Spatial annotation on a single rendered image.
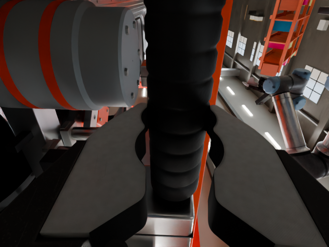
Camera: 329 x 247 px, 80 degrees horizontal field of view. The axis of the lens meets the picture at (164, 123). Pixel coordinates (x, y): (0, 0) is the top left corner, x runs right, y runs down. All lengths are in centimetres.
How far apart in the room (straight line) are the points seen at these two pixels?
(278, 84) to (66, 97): 90
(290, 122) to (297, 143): 9
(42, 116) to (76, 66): 15
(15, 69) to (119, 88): 11
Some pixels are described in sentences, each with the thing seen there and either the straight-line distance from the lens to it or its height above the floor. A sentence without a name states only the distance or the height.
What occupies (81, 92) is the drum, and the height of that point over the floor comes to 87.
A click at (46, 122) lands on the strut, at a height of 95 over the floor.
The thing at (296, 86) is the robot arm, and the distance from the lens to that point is 111.
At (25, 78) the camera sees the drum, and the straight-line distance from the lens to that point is 27.
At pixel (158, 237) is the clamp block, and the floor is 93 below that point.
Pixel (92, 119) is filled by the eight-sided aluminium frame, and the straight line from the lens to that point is 54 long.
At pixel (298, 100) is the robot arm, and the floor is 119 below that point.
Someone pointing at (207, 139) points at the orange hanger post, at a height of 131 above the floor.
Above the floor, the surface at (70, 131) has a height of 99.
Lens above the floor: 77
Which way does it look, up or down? 33 degrees up
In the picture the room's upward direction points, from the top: 179 degrees counter-clockwise
